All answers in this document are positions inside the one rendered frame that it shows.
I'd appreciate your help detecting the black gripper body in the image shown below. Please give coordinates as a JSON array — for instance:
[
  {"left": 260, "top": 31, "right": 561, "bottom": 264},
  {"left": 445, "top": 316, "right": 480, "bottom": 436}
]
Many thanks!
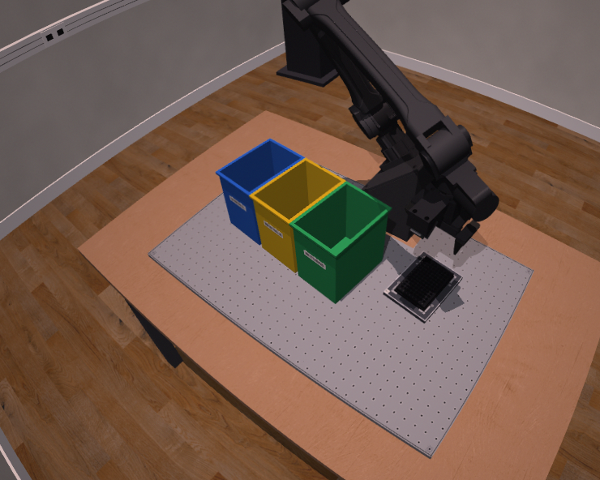
[{"left": 411, "top": 185, "right": 476, "bottom": 243}]

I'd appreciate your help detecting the blue bin with label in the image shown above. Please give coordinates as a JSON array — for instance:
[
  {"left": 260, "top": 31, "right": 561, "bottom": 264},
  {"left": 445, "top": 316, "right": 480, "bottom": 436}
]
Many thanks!
[{"left": 216, "top": 139, "right": 306, "bottom": 245}]

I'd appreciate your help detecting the yellow recycle bin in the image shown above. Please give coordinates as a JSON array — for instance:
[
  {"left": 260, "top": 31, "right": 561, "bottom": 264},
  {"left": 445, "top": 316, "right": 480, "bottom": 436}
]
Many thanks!
[{"left": 249, "top": 160, "right": 346, "bottom": 273}]

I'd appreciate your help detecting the green open bin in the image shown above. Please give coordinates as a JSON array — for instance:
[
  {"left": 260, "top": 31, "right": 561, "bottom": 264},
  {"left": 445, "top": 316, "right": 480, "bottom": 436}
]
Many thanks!
[{"left": 289, "top": 184, "right": 392, "bottom": 303}]

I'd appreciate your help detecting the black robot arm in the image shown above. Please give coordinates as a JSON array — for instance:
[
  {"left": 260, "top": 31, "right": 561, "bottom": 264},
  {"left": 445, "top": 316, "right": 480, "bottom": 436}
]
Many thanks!
[{"left": 282, "top": 0, "right": 499, "bottom": 239}]

